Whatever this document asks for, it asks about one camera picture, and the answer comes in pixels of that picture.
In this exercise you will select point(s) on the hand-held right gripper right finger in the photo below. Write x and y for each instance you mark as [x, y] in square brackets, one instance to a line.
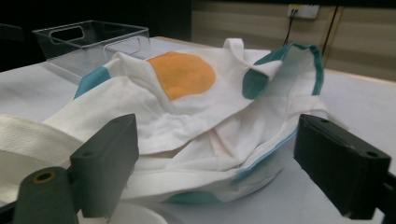
[339, 168]

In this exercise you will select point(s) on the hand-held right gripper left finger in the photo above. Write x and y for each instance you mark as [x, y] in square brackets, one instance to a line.
[93, 168]

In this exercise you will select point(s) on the white wall power socket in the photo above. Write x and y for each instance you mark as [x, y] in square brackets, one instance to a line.
[303, 11]

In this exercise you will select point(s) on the clear plastic storage bin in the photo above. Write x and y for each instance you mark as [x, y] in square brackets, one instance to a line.
[93, 46]

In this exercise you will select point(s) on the white canvas tote bag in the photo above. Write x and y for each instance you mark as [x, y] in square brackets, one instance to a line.
[193, 124]

